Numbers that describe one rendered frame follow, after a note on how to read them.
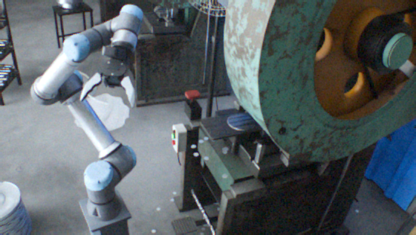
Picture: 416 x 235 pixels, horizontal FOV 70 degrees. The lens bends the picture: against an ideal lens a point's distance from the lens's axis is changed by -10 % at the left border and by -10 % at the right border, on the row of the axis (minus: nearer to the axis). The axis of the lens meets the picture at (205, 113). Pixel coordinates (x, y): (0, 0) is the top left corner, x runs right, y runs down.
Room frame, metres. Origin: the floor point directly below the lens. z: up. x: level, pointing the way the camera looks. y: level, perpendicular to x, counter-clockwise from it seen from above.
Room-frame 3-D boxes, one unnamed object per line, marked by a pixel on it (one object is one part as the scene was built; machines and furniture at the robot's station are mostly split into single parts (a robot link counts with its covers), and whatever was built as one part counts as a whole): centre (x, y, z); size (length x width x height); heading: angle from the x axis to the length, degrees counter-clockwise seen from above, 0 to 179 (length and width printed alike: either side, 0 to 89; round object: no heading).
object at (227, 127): (1.18, -0.12, 0.72); 0.25 x 0.14 x 0.14; 115
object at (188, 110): (1.44, 0.06, 0.62); 0.10 x 0.06 x 0.20; 25
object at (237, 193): (1.07, -0.52, 0.45); 0.92 x 0.12 x 0.90; 115
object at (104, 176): (0.92, 0.40, 0.62); 0.13 x 0.12 x 0.14; 157
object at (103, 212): (0.92, 0.41, 0.50); 0.15 x 0.15 x 0.10
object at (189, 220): (1.20, -0.15, 0.14); 0.59 x 0.10 x 0.05; 115
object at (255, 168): (1.25, -0.28, 0.68); 0.45 x 0.30 x 0.06; 25
